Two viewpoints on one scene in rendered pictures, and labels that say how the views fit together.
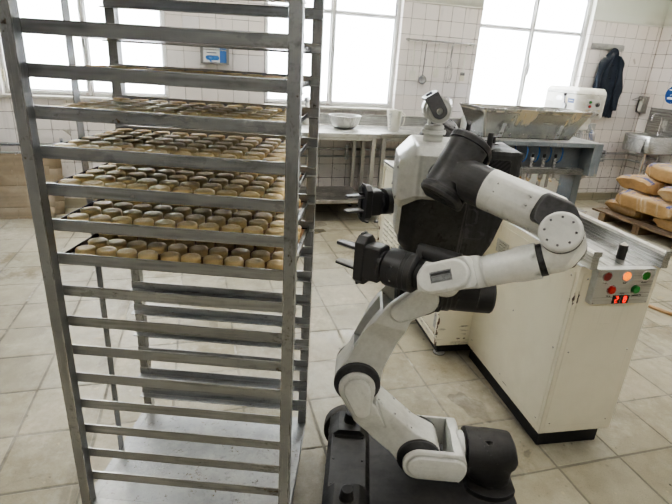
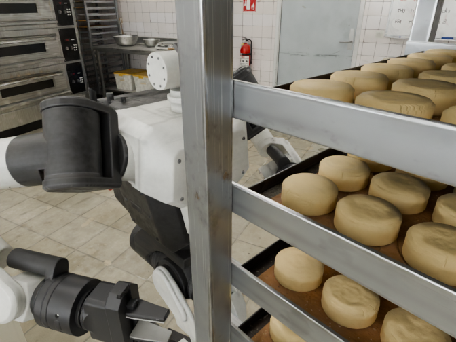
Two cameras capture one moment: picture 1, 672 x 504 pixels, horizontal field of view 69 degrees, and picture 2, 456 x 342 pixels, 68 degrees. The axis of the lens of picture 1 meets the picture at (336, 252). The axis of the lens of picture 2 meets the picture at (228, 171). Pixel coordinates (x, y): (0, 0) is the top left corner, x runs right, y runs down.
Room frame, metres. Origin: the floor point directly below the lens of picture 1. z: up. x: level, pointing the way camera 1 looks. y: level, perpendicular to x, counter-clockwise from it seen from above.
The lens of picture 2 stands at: (1.72, 0.29, 1.48)
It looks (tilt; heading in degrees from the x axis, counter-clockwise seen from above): 26 degrees down; 224
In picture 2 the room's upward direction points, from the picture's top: straight up
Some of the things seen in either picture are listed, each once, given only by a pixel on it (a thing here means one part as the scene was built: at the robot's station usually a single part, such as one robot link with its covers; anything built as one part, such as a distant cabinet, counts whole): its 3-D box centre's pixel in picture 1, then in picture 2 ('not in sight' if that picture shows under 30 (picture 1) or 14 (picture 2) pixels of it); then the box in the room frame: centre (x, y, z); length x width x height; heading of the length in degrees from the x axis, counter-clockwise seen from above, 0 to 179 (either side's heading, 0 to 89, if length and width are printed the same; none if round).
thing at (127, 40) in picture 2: not in sight; (126, 41); (-1.26, -4.79, 0.95); 0.39 x 0.39 x 0.14
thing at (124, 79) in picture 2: not in sight; (131, 79); (-1.28, -4.79, 0.36); 0.47 x 0.39 x 0.26; 15
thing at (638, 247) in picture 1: (521, 191); not in sight; (2.63, -1.00, 0.87); 2.01 x 0.03 x 0.07; 11
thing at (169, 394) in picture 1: (223, 398); not in sight; (1.53, 0.40, 0.24); 0.64 x 0.03 x 0.03; 88
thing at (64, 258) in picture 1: (173, 264); not in sight; (1.14, 0.41, 0.96); 0.64 x 0.03 x 0.03; 88
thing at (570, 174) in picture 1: (512, 170); not in sight; (2.49, -0.88, 1.01); 0.72 x 0.33 x 0.34; 101
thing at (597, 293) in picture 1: (620, 285); not in sight; (1.64, -1.05, 0.77); 0.24 x 0.04 x 0.14; 101
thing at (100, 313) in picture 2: (377, 201); (99, 308); (1.58, -0.13, 1.04); 0.12 x 0.10 x 0.13; 118
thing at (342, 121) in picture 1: (344, 121); not in sight; (4.94, -0.01, 0.94); 0.33 x 0.33 x 0.12
